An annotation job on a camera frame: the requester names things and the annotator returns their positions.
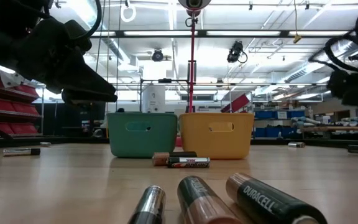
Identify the white cylindrical tank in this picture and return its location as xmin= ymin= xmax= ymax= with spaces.
xmin=142 ymin=84 xmax=167 ymax=113

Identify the silver ventilation duct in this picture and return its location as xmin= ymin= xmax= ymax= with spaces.
xmin=73 ymin=0 xmax=132 ymax=65

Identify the red camera stand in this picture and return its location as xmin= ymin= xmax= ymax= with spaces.
xmin=175 ymin=9 xmax=198 ymax=147

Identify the black monitor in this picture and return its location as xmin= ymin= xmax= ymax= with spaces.
xmin=67 ymin=104 xmax=108 ymax=122

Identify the wooden beam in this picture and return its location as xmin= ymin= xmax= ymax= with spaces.
xmin=301 ymin=125 xmax=358 ymax=132

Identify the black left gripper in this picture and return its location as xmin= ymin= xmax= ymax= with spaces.
xmin=9 ymin=17 xmax=118 ymax=106

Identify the teal plastic bin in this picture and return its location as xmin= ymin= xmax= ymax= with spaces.
xmin=106 ymin=111 xmax=179 ymax=159

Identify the blue bin shelf unit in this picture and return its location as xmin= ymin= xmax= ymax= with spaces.
xmin=252 ymin=108 xmax=306 ymax=139

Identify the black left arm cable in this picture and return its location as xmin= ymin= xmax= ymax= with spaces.
xmin=75 ymin=0 xmax=103 ymax=40

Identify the white grey bracket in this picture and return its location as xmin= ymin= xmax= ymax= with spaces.
xmin=0 ymin=72 xmax=27 ymax=89

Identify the black overhead frame bar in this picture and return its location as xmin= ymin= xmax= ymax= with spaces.
xmin=88 ymin=29 xmax=357 ymax=39

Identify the red tilted bin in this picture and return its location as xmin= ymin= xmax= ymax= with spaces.
xmin=220 ymin=93 xmax=251 ymax=113

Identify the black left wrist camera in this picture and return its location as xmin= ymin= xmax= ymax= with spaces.
xmin=63 ymin=19 xmax=93 ymax=55

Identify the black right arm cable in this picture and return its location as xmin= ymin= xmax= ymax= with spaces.
xmin=308 ymin=30 xmax=358 ymax=73

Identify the yellow plastic bin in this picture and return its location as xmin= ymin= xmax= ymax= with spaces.
xmin=178 ymin=112 xmax=255 ymax=161

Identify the black table border rail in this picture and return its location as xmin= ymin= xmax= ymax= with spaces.
xmin=0 ymin=136 xmax=358 ymax=149

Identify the white hanging cable loop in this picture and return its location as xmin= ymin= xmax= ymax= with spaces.
xmin=120 ymin=1 xmax=137 ymax=23

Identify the black hanging camera device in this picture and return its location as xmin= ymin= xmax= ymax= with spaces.
xmin=226 ymin=40 xmax=249 ymax=64

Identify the grey round overhead camera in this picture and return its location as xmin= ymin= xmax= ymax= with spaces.
xmin=177 ymin=0 xmax=213 ymax=18

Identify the black copper Duracell battery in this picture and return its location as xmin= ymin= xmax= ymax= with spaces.
xmin=177 ymin=175 xmax=245 ymax=224
xmin=225 ymin=172 xmax=328 ymax=224

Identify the black metal frame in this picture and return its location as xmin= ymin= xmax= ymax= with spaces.
xmin=139 ymin=78 xmax=190 ymax=113

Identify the black round hanging camera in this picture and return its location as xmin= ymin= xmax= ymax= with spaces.
xmin=151 ymin=49 xmax=165 ymax=63

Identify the grey tube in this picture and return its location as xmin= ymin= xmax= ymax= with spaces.
xmin=290 ymin=116 xmax=323 ymax=128
xmin=340 ymin=116 xmax=358 ymax=126

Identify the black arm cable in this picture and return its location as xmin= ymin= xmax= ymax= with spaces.
xmin=75 ymin=0 xmax=103 ymax=40
xmin=308 ymin=30 xmax=358 ymax=73

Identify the black silver Energizer battery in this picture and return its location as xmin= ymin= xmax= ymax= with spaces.
xmin=167 ymin=156 xmax=211 ymax=169

